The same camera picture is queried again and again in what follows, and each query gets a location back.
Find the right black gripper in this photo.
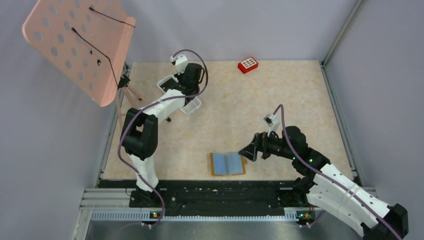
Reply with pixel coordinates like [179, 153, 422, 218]
[239, 127, 296, 161]

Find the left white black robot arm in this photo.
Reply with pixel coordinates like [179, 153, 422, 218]
[119, 62, 206, 207]

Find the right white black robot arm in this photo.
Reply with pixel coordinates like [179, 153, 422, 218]
[238, 126, 409, 240]

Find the white plastic basket tray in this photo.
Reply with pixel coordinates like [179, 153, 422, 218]
[156, 75, 202, 116]

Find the red box with grid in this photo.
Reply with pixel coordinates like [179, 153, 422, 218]
[237, 56, 259, 74]

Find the pink perforated music stand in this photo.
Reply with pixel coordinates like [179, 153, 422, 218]
[22, 0, 172, 141]

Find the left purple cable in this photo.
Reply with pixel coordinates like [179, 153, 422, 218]
[117, 49, 209, 229]

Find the purple cable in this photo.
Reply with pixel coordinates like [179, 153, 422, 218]
[272, 104, 403, 240]
[117, 49, 209, 229]

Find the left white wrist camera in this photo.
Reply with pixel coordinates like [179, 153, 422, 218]
[169, 53, 189, 75]

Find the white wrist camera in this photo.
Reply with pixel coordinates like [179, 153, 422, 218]
[169, 53, 189, 75]
[263, 113, 281, 135]

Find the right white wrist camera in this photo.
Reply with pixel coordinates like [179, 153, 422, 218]
[263, 113, 281, 135]

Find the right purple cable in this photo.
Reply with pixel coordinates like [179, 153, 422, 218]
[272, 104, 403, 240]

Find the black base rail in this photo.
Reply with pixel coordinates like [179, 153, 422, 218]
[124, 178, 319, 220]

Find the aluminium frame rail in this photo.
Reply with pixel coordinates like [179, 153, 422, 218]
[320, 0, 366, 169]

